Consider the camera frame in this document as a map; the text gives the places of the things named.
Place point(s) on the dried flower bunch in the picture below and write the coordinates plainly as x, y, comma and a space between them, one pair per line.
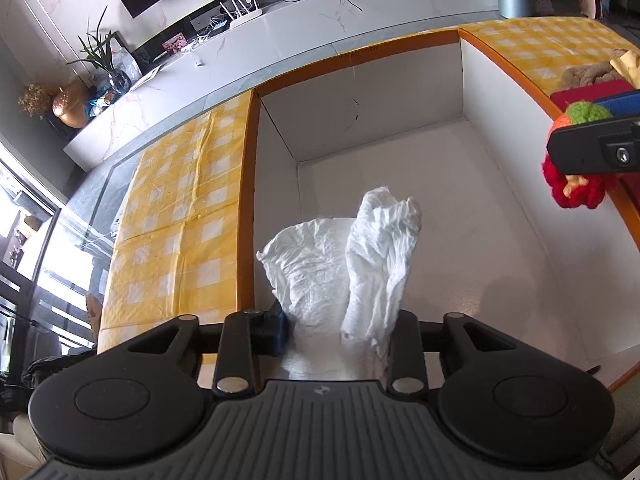
35, 100

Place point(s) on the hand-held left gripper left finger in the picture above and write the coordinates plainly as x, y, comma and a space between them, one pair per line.
275, 332

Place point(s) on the white marble tv cabinet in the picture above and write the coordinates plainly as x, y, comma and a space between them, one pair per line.
300, 25

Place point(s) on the pink photo card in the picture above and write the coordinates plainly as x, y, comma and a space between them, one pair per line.
175, 44

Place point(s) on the copper pot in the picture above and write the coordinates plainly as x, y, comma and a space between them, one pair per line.
72, 105

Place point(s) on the pale yellow soft toy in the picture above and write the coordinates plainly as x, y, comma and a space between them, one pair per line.
629, 65

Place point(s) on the red knitted toy green top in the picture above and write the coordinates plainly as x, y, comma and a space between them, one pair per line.
580, 195

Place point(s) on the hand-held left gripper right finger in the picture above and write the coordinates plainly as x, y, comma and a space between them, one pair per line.
407, 340

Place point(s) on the yellow checkered tablecloth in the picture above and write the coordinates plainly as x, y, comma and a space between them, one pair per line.
170, 200

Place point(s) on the white router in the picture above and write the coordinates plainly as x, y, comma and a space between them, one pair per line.
245, 17

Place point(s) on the white cardboard box orange rim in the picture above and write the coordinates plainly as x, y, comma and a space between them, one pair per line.
400, 135

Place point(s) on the black bag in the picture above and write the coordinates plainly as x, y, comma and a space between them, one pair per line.
55, 370

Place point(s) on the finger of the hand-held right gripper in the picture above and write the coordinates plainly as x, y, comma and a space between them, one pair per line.
585, 147
622, 104

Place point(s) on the green plant in glass vase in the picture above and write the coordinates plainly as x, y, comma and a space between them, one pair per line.
117, 80

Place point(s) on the white cloth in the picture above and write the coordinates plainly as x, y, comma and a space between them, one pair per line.
320, 270

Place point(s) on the pink water jug stand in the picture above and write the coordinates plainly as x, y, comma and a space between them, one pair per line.
590, 5

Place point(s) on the brown plush toy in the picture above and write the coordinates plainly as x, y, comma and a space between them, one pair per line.
582, 76

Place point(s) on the red flat box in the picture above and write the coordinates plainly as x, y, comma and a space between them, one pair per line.
585, 92

